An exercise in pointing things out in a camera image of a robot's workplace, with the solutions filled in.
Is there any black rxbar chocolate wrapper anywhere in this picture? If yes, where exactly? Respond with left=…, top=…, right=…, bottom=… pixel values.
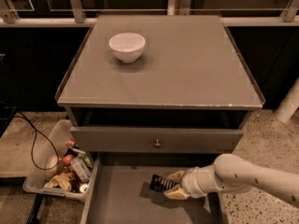
left=149, top=175, right=177, bottom=192

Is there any open grey middle drawer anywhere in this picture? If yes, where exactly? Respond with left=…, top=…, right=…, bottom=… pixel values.
left=80, top=153, right=228, bottom=224

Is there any yellow crumpled snack bag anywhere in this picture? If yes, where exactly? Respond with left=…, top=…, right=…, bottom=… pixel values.
left=45, top=172, right=76, bottom=191

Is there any metal railing frame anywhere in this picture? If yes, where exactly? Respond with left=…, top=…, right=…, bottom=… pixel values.
left=0, top=0, right=299, bottom=27

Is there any plastic bottle in bin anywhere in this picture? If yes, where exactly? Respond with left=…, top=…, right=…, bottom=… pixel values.
left=71, top=157, right=92, bottom=182

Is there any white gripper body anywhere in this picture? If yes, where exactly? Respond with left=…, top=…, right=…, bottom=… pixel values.
left=180, top=165, right=217, bottom=199

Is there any black cable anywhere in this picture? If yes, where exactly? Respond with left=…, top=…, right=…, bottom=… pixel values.
left=0, top=100, right=61, bottom=171

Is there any red apple in bin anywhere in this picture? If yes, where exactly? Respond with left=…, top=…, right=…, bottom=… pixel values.
left=63, top=155, right=74, bottom=166

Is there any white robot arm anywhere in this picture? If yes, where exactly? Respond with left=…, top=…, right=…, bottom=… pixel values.
left=164, top=154, right=299, bottom=207

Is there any closed grey top drawer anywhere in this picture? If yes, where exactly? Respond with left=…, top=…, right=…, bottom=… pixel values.
left=71, top=126, right=243, bottom=153

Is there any grey drawer cabinet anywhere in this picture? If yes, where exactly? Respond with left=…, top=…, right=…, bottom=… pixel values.
left=54, top=14, right=266, bottom=224

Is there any white ceramic bowl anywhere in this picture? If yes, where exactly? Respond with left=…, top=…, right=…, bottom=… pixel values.
left=108, top=33, right=146, bottom=63

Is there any brass drawer knob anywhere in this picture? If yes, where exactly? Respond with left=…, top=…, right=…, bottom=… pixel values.
left=153, top=139, right=162, bottom=148

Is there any clear plastic storage bin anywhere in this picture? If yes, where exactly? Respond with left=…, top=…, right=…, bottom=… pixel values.
left=23, top=119, right=89, bottom=203

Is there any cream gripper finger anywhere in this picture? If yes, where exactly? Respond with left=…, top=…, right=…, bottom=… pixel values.
left=164, top=185, right=189, bottom=201
left=166, top=171, right=185, bottom=183

